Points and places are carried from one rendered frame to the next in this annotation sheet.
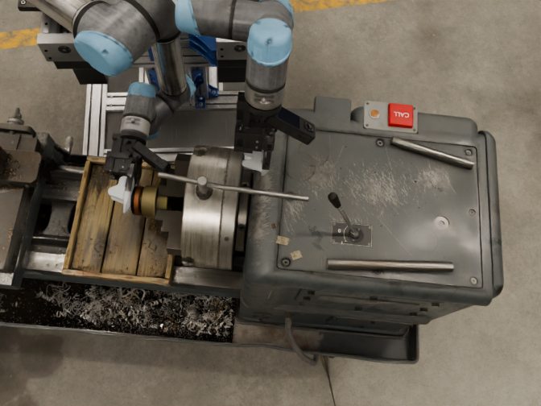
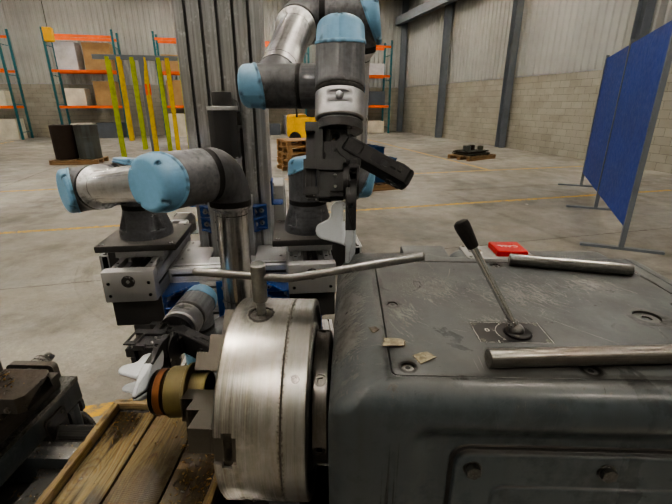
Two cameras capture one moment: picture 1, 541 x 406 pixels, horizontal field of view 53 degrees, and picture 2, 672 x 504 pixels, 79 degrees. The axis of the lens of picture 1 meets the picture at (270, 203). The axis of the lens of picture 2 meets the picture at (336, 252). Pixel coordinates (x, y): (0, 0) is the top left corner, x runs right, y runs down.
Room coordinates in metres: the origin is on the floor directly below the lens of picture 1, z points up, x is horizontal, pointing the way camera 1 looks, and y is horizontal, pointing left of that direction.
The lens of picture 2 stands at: (-0.11, -0.02, 1.54)
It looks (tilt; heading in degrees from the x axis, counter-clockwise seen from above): 20 degrees down; 7
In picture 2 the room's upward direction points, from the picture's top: straight up
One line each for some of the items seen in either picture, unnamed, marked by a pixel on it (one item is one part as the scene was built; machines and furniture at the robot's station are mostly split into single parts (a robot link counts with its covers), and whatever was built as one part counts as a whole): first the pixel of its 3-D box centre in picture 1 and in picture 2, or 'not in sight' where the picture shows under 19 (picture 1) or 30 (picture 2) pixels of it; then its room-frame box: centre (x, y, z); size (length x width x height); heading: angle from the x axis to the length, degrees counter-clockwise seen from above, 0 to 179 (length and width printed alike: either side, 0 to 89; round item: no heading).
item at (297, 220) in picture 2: not in sight; (308, 213); (1.11, 0.22, 1.21); 0.15 x 0.15 x 0.10
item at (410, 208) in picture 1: (361, 217); (506, 398); (0.49, -0.25, 1.06); 0.59 x 0.48 x 0.39; 95
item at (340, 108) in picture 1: (332, 113); (424, 258); (0.68, -0.11, 1.24); 0.09 x 0.08 x 0.03; 95
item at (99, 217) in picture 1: (127, 219); (144, 474); (0.41, 0.40, 0.89); 0.36 x 0.30 x 0.04; 5
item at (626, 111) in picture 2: not in sight; (612, 130); (6.49, -3.25, 1.18); 4.12 x 0.80 x 2.35; 163
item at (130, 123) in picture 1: (134, 130); (182, 322); (0.60, 0.39, 1.10); 0.08 x 0.05 x 0.08; 95
